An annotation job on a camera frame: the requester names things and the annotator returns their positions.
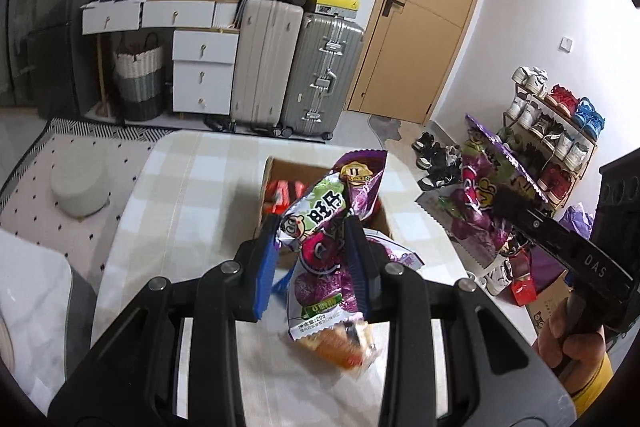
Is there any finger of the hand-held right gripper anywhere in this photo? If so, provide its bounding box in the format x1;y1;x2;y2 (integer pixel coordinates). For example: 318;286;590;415
492;184;548;230

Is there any round grey pouffe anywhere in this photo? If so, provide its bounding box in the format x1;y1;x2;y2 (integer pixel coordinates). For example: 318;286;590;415
49;151;112;220

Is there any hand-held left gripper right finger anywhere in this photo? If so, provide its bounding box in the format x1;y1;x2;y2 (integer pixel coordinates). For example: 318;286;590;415
346;216;576;427

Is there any plaid tablecloth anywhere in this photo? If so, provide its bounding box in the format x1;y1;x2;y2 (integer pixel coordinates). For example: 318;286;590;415
90;130;576;427

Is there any printed cardboard box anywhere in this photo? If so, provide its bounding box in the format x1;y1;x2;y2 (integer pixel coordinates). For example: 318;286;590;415
526;274;577;349

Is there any clear bread packet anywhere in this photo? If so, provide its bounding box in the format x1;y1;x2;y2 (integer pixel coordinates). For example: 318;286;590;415
299;326;377;371

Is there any beige suitcase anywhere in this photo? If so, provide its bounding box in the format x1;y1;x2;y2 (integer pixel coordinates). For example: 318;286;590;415
229;0;305;134

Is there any white purple snack packet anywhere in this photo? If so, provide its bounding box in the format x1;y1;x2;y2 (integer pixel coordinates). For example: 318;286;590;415
364;231;424;271

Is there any purple wrapping paper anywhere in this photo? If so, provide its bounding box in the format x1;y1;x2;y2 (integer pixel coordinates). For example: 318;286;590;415
559;203;597;239

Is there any rug with striped border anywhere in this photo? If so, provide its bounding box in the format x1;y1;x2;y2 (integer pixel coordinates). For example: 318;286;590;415
0;118;172;260

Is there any pile of dark sneakers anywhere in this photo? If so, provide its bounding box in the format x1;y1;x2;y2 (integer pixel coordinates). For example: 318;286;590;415
411;131;467;191

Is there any wooden door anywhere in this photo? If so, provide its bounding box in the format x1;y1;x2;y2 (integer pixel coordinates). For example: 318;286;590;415
346;0;495;126

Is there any red gift bag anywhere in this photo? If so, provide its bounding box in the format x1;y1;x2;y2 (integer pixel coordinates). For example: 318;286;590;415
509;251;539;308

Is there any white desk with drawers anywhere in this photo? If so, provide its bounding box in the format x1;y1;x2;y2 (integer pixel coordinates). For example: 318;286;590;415
81;0;241;36

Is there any woven laundry basket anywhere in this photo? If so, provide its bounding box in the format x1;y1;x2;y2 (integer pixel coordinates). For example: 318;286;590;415
113;32;166;122

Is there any silver suitcase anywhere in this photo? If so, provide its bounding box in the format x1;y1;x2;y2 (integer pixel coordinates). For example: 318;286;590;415
279;12;366;141

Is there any white chair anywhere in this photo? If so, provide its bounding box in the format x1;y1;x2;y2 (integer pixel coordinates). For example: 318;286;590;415
0;228;97;390

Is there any purple candy packet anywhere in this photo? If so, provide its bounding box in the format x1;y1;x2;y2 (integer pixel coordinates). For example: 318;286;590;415
276;149;389;344
419;113;546;269

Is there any grey refrigerator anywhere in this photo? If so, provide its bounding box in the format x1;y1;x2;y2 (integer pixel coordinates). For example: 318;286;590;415
0;0;129;118

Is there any person's right hand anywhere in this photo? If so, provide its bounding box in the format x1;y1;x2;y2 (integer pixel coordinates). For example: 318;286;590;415
531;298;614;381

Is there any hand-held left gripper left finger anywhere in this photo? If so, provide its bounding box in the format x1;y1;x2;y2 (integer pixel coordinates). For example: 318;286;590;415
47;216;279;427

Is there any wooden shoe rack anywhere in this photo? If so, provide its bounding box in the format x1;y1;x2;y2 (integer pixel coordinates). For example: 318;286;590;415
501;77;599;214

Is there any grey door mat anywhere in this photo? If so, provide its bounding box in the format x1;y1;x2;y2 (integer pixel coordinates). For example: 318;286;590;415
368;114;417;148

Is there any group of racked shoes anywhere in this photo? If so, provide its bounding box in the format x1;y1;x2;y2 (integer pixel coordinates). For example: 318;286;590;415
502;66;607;208

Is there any small red snack packet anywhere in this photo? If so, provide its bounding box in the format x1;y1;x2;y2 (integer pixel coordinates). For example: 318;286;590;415
264;179;307;214

